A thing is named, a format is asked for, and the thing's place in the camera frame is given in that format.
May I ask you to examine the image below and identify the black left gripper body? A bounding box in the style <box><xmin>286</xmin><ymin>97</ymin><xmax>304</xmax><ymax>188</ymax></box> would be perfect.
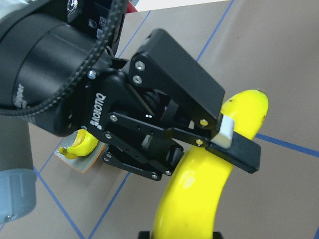
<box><xmin>0</xmin><ymin>13</ymin><xmax>225</xmax><ymax>180</ymax></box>

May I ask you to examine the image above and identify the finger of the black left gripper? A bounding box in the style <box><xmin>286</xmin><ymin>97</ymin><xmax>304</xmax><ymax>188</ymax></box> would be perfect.
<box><xmin>205</xmin><ymin>115</ymin><xmax>261</xmax><ymax>174</ymax></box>

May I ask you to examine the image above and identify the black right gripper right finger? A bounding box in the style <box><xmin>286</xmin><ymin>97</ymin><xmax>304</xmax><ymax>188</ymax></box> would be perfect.
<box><xmin>212</xmin><ymin>232</ymin><xmax>223</xmax><ymax>239</ymax></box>

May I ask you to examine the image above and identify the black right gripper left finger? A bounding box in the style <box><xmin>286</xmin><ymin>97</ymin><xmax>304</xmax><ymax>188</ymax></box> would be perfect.
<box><xmin>138</xmin><ymin>231</ymin><xmax>151</xmax><ymax>239</ymax></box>

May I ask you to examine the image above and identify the greenish yellow banana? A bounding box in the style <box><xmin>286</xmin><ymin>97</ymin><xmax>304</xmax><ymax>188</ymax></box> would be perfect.
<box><xmin>58</xmin><ymin>129</ymin><xmax>99</xmax><ymax>159</ymax></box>

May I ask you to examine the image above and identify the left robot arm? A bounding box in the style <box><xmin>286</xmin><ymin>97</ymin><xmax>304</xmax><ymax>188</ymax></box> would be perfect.
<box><xmin>0</xmin><ymin>0</ymin><xmax>261</xmax><ymax>223</ymax></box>

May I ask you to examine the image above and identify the square grey-blue plate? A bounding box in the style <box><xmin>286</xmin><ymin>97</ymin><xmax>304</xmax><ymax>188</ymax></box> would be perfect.
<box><xmin>54</xmin><ymin>131</ymin><xmax>106</xmax><ymax>174</ymax></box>

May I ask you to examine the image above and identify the red cylinder object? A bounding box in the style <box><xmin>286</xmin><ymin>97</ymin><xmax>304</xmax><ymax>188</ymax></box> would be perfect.
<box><xmin>126</xmin><ymin>0</ymin><xmax>138</xmax><ymax>13</ymax></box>

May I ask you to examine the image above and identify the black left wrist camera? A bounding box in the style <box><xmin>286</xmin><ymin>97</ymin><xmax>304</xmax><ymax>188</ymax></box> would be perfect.
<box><xmin>67</xmin><ymin>0</ymin><xmax>127</xmax><ymax>55</ymax></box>

